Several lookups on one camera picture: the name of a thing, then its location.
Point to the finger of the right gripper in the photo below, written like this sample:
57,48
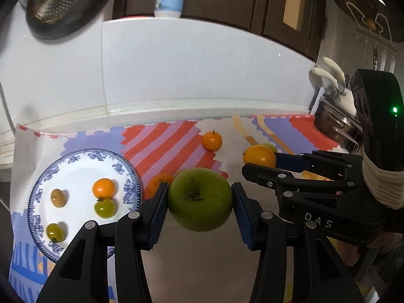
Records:
320,162
271,178

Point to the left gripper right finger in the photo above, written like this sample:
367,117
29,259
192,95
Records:
319,274

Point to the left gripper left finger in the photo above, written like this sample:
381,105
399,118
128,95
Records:
81,274

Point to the orange tangerine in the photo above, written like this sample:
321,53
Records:
104,188
260,155

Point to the yellow-green apple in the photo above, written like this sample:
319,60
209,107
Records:
270,145

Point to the small green fruit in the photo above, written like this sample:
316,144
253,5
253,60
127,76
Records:
55,233

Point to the green tomato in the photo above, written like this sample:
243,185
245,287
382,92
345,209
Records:
105,208

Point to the large green apple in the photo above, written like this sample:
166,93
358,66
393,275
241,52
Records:
200,200

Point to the brown kiwi fruit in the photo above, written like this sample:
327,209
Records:
58,198

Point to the white knife block holder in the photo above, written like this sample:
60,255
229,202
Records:
342,103

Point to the orange with stem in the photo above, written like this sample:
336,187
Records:
212,141

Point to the colourful patterned table mat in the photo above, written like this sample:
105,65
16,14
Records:
184,266

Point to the blue white porcelain plate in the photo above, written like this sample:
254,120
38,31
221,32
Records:
75,174

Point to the dark wooden cabinet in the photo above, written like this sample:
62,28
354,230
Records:
297,24

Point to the black hanging pan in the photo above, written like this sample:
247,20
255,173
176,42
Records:
78,17

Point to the cream knife handle upper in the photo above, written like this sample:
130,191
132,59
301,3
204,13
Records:
335,66

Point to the cream knife handle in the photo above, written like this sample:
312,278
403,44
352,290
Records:
335,66
324,74

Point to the cream knife handle lower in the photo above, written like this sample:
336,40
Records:
324,74

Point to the wall utensil hook rack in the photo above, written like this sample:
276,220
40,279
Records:
372,28

